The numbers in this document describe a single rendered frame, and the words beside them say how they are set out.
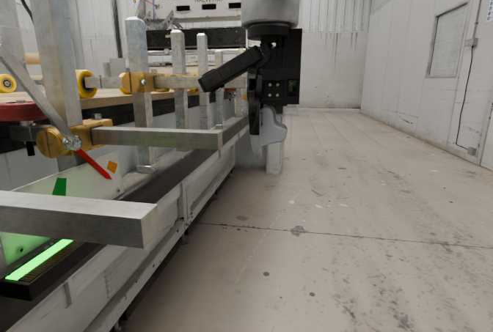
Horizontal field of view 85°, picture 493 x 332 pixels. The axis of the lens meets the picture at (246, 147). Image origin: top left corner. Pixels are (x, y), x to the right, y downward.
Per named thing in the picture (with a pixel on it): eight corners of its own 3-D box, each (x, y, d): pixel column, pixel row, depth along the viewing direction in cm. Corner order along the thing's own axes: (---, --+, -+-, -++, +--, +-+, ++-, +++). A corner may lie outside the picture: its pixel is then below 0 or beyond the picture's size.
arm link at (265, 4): (235, -11, 38) (247, 7, 47) (235, 26, 39) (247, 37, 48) (300, -16, 36) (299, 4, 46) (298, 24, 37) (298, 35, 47)
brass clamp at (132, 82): (167, 91, 79) (166, 73, 78) (142, 92, 67) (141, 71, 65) (148, 91, 81) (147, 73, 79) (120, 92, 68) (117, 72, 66)
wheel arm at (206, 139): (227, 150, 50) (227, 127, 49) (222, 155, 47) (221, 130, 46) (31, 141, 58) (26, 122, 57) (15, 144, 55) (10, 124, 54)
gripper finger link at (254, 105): (257, 136, 42) (258, 79, 40) (248, 136, 43) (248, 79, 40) (261, 131, 47) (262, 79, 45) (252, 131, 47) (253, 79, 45)
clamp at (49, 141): (115, 142, 58) (112, 119, 57) (63, 159, 45) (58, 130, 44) (92, 141, 59) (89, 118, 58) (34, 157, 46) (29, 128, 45)
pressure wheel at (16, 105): (63, 151, 60) (55, 99, 57) (29, 161, 52) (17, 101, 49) (33, 149, 61) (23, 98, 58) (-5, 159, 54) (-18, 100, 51)
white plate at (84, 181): (125, 192, 62) (119, 149, 59) (9, 266, 37) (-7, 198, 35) (122, 192, 62) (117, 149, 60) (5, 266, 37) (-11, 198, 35)
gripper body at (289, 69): (298, 109, 41) (302, 23, 38) (243, 108, 42) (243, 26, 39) (298, 105, 48) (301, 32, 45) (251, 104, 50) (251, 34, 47)
